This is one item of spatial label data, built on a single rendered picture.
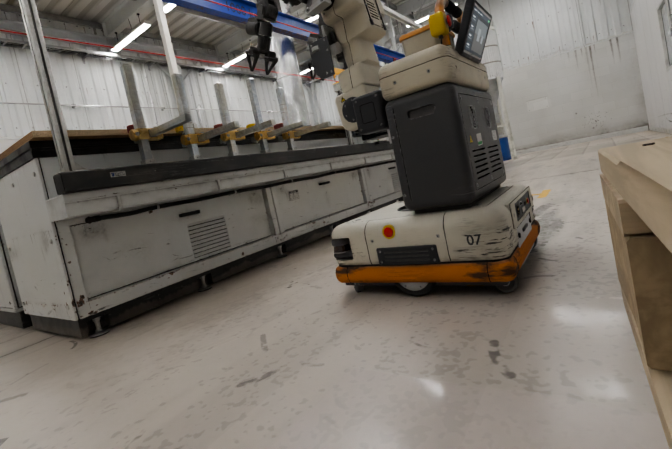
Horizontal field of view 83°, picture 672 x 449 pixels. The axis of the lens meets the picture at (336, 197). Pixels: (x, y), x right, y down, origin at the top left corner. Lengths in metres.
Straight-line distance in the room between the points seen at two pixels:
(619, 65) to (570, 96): 1.20
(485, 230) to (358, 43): 0.91
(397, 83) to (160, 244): 1.46
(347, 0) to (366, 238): 0.92
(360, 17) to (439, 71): 0.51
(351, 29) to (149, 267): 1.49
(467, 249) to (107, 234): 1.59
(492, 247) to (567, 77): 11.00
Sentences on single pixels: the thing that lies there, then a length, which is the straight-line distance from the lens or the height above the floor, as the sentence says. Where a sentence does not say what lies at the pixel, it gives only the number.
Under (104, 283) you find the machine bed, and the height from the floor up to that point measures 0.21.
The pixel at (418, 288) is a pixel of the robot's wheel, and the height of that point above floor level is 0.03.
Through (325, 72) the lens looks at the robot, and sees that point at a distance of 1.67.
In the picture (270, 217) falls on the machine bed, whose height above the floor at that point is 0.29.
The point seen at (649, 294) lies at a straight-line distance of 0.28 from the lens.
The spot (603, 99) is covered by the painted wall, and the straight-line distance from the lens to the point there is 12.05.
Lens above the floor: 0.47
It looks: 3 degrees down
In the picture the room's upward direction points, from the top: 12 degrees counter-clockwise
